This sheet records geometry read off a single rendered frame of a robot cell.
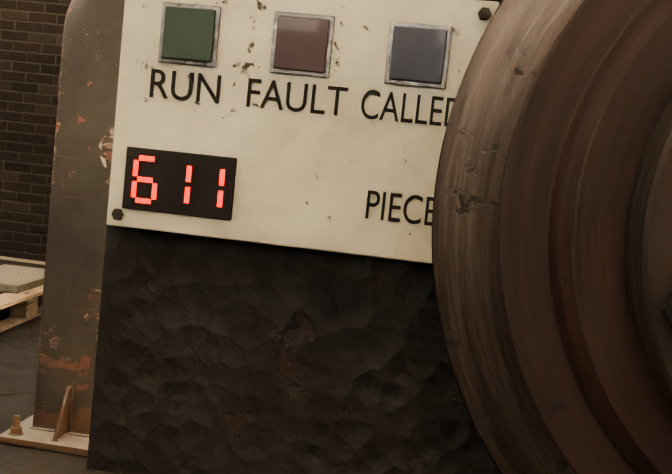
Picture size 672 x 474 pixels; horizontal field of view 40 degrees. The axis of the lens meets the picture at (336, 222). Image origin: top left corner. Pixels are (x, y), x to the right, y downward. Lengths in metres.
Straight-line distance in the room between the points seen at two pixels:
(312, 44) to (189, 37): 0.09
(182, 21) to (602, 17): 0.30
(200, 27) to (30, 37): 6.75
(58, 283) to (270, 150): 2.76
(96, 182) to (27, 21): 4.23
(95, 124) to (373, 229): 2.69
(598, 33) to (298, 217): 0.26
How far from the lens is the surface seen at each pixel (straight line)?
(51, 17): 7.35
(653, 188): 0.43
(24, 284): 5.40
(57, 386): 3.45
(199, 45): 0.66
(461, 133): 0.50
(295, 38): 0.64
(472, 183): 0.50
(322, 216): 0.64
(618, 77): 0.47
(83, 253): 3.33
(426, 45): 0.63
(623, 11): 0.49
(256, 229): 0.65
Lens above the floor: 1.14
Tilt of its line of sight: 5 degrees down
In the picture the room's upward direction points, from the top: 6 degrees clockwise
